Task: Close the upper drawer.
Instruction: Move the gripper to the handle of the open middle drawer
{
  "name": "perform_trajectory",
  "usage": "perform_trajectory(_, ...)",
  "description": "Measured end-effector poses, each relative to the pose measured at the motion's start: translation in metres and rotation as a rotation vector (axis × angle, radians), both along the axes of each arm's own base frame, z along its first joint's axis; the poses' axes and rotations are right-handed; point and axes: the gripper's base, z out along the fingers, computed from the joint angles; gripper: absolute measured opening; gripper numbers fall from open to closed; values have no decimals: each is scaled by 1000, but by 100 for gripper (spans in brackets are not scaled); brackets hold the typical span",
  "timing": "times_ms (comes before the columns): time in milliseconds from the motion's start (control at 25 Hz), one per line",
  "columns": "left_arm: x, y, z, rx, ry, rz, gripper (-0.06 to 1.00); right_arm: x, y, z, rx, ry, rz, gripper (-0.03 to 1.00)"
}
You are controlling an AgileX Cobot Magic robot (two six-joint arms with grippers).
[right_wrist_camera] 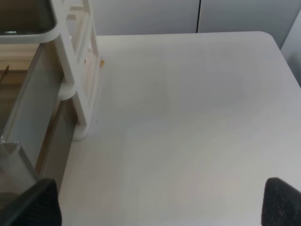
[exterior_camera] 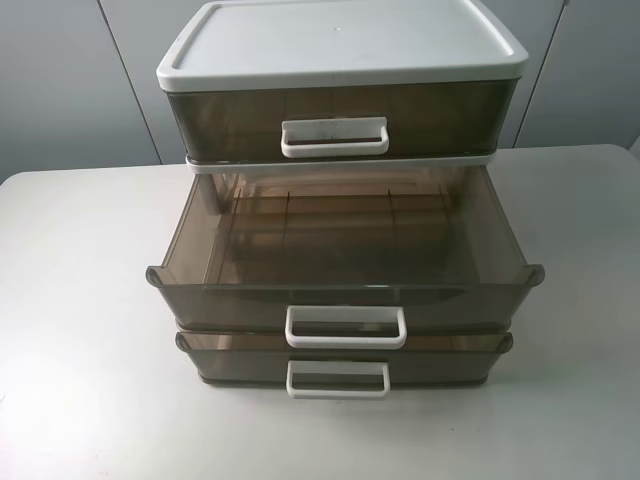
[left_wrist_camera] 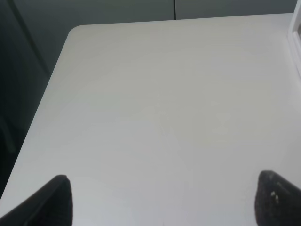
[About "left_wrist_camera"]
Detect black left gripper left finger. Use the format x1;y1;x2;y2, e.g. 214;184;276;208
0;175;73;226

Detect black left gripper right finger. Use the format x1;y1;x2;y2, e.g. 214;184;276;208
254;170;301;226

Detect white drawer cabinet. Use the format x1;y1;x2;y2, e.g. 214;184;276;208
287;0;301;76

